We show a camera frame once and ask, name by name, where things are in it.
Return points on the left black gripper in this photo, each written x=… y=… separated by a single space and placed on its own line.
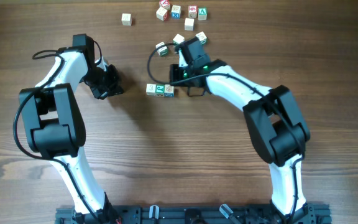
x=106 y=90

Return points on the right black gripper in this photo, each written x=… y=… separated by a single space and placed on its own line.
x=174 y=78

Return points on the blue edged picture block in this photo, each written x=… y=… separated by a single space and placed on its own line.
x=169 y=91

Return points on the green letter J block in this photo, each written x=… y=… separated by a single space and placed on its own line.
x=160 y=90

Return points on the yellow edged wooden block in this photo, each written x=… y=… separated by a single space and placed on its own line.
x=151 y=89

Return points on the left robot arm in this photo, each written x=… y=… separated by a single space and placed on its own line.
x=48 y=125

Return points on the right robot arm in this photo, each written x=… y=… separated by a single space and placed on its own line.
x=276 y=126

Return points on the green edged block lower left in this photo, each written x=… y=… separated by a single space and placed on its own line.
x=161 y=49

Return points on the green edged block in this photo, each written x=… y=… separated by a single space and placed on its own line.
x=202 y=37
x=161 y=49
x=178 y=39

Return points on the green edged block middle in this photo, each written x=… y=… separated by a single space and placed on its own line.
x=178 y=39

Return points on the green edged block right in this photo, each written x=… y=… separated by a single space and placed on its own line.
x=202 y=37

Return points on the plain wooden block centre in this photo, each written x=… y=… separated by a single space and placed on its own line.
x=189 y=24

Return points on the plain wooden block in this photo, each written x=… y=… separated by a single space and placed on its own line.
x=189 y=24
x=126 y=19

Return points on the red edged wooden block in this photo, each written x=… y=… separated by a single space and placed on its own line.
x=161 y=13

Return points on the blue X letter block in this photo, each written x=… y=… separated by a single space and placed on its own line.
x=176 y=11

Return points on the green letter A block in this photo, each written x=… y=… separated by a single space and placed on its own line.
x=202 y=13

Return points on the red number 6 block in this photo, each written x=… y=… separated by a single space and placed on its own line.
x=192 y=11

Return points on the plain wooden block far left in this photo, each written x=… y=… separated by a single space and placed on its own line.
x=126 y=19

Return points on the red letter block top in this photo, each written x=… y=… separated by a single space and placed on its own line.
x=164 y=4

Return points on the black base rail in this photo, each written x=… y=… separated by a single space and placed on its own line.
x=259 y=213

